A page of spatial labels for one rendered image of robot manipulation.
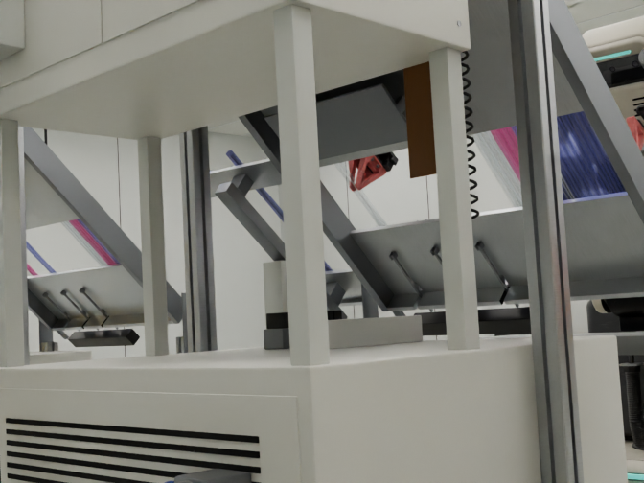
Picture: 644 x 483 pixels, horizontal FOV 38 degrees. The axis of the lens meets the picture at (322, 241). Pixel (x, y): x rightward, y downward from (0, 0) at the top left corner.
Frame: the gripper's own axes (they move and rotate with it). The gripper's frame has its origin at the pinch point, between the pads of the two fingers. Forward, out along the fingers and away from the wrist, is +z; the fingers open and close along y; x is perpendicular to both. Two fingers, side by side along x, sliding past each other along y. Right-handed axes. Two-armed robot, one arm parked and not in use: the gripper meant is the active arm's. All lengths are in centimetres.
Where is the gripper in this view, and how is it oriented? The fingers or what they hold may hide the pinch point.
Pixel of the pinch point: (356, 186)
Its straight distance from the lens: 193.3
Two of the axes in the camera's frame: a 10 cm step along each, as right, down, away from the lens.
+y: 7.1, -0.9, -7.0
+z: -4.0, 7.6, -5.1
